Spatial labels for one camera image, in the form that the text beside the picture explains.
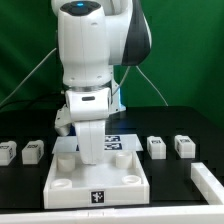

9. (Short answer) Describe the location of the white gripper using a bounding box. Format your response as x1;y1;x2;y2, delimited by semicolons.
74;120;105;165

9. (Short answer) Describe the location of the white square table top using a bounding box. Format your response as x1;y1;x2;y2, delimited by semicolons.
43;151;150;209

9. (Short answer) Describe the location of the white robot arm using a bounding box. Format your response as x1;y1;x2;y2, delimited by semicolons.
51;0;152;164

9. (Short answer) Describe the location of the white marker sheet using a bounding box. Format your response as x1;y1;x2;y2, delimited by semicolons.
52;134;143;154

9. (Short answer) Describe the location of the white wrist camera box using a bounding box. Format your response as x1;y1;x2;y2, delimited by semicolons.
55;87;111;136

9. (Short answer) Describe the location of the black cable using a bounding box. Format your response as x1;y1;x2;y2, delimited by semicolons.
0;93;68;111

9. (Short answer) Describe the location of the white cable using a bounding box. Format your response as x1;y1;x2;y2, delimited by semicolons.
0;47;58;107

